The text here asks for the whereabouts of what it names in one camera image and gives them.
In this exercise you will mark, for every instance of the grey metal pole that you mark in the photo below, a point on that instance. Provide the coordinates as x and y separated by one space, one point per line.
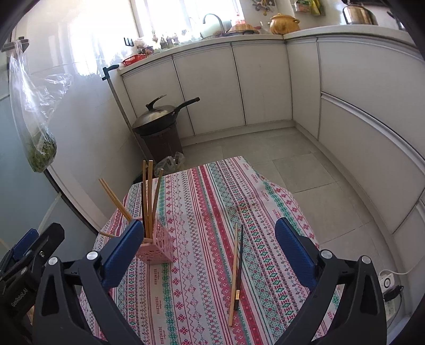
117 96

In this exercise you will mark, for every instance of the red plastic basket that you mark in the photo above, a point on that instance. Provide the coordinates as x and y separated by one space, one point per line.
132 60

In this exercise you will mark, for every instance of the yellow clay pot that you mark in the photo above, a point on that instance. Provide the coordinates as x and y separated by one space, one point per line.
284 25

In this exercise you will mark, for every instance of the white kitchen cabinet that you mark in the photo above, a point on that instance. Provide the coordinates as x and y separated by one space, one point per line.
265 83

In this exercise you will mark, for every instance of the wooden chopstick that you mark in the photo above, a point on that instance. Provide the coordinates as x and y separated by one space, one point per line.
157 192
119 199
233 275
113 198
151 199
108 235

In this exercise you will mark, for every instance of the hanging kitchen utensils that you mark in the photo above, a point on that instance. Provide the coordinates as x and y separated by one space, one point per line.
264 6

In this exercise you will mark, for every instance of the white power strip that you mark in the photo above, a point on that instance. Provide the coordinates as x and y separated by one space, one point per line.
386 282

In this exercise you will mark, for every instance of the wok lid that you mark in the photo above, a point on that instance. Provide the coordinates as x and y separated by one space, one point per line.
156 114

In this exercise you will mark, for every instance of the patterned red green tablecloth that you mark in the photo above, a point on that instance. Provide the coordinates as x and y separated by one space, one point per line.
199 232

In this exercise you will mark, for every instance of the green food packets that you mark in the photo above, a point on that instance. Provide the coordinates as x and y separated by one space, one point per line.
307 7

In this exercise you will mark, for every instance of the pink plastic chopstick holder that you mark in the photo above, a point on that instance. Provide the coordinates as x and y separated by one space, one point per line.
156 248

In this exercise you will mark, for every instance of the black wall hook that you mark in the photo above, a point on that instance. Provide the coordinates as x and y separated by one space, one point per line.
15 44

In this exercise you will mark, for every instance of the black plug adapter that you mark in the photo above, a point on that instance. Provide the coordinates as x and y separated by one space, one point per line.
393 292

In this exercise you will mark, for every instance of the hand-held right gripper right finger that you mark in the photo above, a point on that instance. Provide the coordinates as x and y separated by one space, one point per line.
295 252

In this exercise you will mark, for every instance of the metal sink faucet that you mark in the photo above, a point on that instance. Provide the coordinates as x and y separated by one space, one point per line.
219 20

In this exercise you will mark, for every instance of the black chopstick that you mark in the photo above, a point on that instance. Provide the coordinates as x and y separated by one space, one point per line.
142 205
239 265

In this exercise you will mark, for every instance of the woven bamboo basket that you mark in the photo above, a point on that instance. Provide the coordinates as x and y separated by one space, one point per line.
240 29

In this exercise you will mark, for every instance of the steel kettle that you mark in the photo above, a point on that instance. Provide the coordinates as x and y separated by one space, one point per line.
360 15

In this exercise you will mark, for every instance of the black wok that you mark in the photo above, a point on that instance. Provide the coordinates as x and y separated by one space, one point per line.
147 131

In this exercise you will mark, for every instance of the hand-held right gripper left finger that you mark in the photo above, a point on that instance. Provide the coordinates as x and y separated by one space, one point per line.
121 255

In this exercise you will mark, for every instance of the hanging bag of greens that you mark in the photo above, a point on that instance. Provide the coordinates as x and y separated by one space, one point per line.
40 149

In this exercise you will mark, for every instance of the kitchen window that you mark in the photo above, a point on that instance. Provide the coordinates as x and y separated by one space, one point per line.
166 16

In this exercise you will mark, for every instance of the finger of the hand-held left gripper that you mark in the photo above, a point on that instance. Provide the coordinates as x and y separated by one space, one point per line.
25 242
49 242

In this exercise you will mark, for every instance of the frosted glass door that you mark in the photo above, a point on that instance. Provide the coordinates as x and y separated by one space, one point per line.
13 199

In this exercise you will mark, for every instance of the clear plastic bag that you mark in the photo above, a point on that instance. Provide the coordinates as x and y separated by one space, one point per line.
171 162

